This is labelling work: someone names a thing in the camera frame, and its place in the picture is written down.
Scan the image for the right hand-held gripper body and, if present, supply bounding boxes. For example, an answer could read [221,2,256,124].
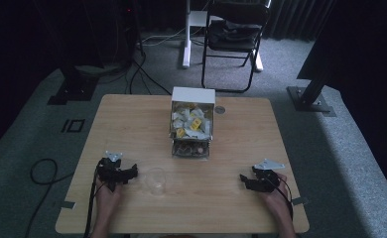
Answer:
[250,158,282,193]

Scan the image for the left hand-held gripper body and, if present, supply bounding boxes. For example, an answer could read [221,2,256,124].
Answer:
[96,151,132,192]

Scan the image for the person's right hand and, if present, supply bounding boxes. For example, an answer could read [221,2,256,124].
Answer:
[260,173,294,214]

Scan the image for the person's left hand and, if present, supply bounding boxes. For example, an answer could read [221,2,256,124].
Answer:
[94,176,125,212]

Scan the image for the clear plastic cup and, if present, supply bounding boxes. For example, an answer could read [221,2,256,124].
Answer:
[144,167,167,196]

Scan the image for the black floor tape marking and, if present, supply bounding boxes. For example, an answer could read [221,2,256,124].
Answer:
[61,118,86,134]

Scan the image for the pile of dark round packets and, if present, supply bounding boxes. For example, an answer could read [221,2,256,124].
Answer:
[172,141,209,158]

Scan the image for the pile of tea bags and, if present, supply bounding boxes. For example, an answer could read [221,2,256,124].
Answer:
[171,102,213,140]

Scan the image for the black stand with flat base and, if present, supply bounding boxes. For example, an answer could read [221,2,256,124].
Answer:
[47,0,100,106]

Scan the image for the black stand with bolted base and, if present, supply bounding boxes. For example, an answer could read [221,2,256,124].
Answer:
[286,19,337,118]

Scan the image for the white tea bag box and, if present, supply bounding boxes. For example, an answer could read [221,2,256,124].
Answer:
[169,86,217,160]

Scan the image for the black folding chair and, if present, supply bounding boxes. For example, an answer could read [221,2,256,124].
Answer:
[200,0,273,94]

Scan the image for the white metal stand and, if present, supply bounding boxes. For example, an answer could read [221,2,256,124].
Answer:
[181,0,265,73]

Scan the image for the dark cloth bundle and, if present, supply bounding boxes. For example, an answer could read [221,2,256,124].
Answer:
[208,19,263,44]

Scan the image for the dark curtain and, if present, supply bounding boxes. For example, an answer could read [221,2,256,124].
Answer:
[266,0,335,43]

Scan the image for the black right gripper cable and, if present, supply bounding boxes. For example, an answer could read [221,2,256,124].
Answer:
[270,174,295,220]

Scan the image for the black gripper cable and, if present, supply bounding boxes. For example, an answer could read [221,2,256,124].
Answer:
[270,174,295,220]
[82,167,107,238]

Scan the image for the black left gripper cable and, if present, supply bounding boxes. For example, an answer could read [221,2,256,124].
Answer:
[82,167,107,238]

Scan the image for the black looped floor cable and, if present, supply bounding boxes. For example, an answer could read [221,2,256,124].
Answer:
[23,158,75,238]

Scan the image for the black floor cables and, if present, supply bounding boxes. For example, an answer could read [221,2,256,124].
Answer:
[124,46,174,97]

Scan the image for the white floor cables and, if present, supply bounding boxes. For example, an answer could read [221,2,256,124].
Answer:
[140,27,205,48]

